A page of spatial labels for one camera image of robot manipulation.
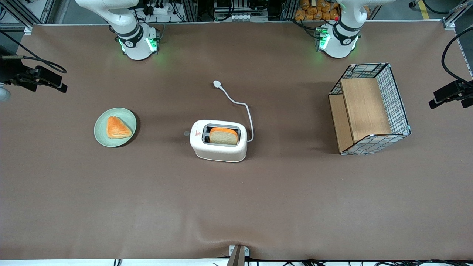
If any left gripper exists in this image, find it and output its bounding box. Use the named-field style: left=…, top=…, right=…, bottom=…
left=429, top=79, right=473, bottom=109

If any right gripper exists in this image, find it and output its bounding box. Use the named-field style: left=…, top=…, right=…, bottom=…
left=0, top=55, right=68, bottom=102

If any white toaster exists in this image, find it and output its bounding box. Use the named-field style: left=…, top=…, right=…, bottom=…
left=190, top=119, right=248, bottom=163

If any pale green plate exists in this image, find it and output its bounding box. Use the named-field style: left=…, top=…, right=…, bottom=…
left=94, top=108, right=137, bottom=148

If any orange triangular pastry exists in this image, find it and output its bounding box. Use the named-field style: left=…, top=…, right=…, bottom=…
left=106, top=116, right=133, bottom=139

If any wooden stepped shelf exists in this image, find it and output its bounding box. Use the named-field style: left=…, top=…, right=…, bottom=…
left=329, top=78, right=393, bottom=153

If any white power strip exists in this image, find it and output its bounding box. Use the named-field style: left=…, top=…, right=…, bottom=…
left=145, top=3, right=175, bottom=16

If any bag of orange buns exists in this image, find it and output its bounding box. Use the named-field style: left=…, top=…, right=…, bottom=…
left=295, top=0, right=341, bottom=21

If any bread slice with orange crust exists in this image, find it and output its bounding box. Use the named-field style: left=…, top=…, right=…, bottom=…
left=209, top=127, right=239, bottom=146

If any black electronics box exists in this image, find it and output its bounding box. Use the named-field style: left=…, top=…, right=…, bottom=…
left=214, top=0, right=269, bottom=21

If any brown table cover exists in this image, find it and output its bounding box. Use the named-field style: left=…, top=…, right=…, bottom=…
left=0, top=21, right=473, bottom=261

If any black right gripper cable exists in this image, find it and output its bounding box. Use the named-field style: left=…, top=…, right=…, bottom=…
left=0, top=31, right=68, bottom=74

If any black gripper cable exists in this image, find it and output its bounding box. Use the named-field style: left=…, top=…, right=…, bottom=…
left=0, top=31, right=68, bottom=74
left=441, top=27, right=473, bottom=88

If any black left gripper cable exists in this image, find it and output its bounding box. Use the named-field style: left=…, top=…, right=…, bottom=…
left=441, top=27, right=473, bottom=88

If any black wire basket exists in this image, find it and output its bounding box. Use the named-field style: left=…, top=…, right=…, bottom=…
left=329, top=63, right=412, bottom=156

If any aluminium frame post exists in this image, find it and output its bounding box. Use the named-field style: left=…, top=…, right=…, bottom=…
left=0, top=0, right=57, bottom=34
left=442, top=0, right=473, bottom=30

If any white toaster power cable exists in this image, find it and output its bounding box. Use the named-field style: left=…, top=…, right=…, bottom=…
left=213, top=81, right=255, bottom=143

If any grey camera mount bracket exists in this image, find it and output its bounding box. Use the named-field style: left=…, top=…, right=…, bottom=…
left=226, top=245, right=250, bottom=266

